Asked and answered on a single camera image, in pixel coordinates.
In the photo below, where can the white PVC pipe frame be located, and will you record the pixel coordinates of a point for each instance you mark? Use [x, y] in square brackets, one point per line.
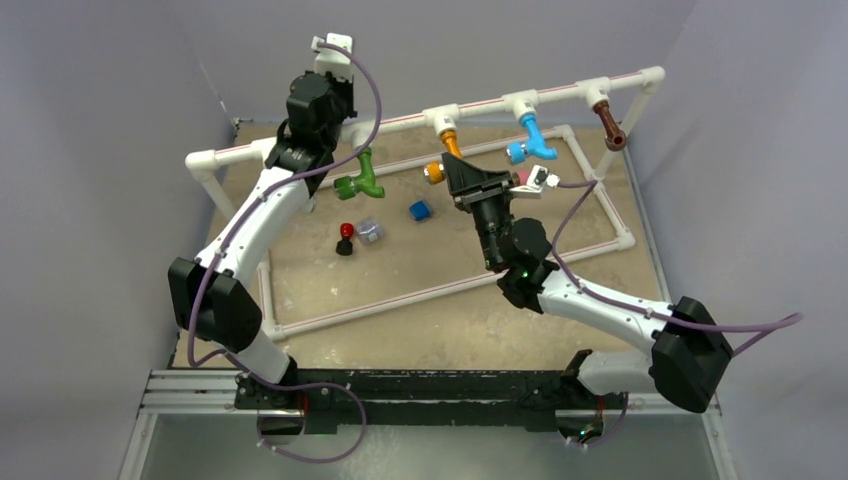
[204, 164]

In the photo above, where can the brown water faucet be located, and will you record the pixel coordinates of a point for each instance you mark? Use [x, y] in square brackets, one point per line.
[615, 137]

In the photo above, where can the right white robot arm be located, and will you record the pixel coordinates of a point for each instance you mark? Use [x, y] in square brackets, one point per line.
[678, 353]

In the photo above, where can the red black knob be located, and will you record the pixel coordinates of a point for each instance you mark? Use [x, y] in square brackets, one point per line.
[344, 246]

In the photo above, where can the blue cube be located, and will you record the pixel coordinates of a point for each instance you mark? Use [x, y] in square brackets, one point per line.
[420, 211]

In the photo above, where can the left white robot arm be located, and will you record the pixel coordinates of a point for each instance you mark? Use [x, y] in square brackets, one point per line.
[209, 293]

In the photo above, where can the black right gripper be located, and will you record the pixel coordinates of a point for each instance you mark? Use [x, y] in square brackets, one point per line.
[470, 187]

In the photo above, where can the orange water faucet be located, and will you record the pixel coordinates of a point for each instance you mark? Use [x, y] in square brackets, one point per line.
[434, 171]

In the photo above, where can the aluminium extrusion frame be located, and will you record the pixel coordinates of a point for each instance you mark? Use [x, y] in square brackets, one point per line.
[176, 392]

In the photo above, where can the green water faucet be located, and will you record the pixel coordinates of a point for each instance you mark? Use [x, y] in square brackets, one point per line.
[365, 182]

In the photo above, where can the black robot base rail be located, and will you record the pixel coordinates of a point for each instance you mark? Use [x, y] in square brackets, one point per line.
[535, 400]

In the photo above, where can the clear plastic small box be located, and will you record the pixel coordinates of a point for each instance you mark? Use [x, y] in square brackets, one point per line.
[369, 230]

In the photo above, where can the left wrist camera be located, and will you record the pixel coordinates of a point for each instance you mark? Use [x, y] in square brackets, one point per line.
[331, 61]

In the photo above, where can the blue water faucet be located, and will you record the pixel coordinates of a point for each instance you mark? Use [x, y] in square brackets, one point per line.
[533, 146]

